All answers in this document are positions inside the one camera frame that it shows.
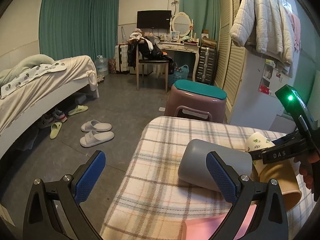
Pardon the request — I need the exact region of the green slipper far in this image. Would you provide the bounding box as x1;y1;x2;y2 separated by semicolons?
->
68;105;88;116

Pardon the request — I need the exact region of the white leaf-patterned paper cup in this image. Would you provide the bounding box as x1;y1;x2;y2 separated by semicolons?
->
245;132;274;175

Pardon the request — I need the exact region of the wooden chair with clothes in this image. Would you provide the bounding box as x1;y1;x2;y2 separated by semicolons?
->
127;28;175;93

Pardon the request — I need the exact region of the brown paper cup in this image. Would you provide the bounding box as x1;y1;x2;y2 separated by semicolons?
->
253;160;302;211

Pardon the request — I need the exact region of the white suitcase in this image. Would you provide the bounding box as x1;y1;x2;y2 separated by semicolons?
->
114;44;130;72

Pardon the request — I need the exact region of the grey plastic cup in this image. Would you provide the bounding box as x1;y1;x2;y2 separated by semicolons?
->
178;139;252;192

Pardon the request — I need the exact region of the white puffer jacket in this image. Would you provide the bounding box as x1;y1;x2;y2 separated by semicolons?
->
229;0;294;67

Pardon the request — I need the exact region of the pink hanging garment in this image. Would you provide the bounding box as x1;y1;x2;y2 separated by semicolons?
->
287;10;301;50

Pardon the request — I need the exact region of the green curtain middle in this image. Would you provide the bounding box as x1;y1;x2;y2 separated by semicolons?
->
179;0;221;41

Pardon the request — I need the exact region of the white vanity desk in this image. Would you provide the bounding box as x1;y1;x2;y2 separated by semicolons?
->
158;42;200;82

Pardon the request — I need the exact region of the green slipper near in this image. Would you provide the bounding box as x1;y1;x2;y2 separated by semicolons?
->
49;121;62;139

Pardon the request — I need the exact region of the oval vanity mirror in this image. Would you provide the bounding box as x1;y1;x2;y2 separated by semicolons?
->
171;12;193;37

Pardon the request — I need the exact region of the white slipper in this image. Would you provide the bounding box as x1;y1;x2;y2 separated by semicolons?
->
81;120;112;132
80;130;114;148

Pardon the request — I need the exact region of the white louvered wardrobe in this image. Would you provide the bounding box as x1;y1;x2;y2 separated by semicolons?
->
214;0;297;130

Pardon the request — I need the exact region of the green curtain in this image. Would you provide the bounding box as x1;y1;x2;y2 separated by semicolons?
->
179;0;221;41
39;0;119;60

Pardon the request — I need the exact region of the green slipper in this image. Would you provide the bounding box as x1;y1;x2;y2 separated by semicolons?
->
68;105;88;116
49;121;62;139

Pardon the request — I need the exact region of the white slipper near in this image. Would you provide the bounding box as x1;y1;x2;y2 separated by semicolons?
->
80;130;114;148

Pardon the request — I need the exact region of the pink faceted cup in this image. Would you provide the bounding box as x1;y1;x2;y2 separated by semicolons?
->
181;204;257;240

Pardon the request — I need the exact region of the purple stool with teal cushion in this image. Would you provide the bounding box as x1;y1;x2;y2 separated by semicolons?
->
164;80;227;123

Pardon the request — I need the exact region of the green curtain left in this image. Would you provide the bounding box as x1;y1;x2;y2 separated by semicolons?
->
39;0;119;60

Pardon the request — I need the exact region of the black television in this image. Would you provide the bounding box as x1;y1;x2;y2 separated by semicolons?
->
137;10;171;30

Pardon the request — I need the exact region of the bed with beige sheet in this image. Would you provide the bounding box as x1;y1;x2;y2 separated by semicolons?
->
1;56;99;156

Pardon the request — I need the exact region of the silver black suitcase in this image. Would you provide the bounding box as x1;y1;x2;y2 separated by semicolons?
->
195;47;217;85

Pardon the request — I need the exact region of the teal laundry basket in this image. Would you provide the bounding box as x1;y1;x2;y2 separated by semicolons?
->
168;64;189;87

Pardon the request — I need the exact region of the person's right hand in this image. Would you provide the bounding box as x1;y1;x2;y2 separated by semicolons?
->
293;152;319;189

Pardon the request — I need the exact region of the plaid tablecloth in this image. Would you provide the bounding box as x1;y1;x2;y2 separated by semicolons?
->
99;115;318;240

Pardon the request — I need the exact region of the sneaker under bed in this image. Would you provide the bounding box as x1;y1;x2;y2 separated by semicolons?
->
37;108;67;129

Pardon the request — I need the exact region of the white slipper far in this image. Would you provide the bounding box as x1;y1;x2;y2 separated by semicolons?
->
81;120;112;132

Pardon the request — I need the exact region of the water jug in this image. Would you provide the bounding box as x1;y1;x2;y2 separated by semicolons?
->
95;55;108;77

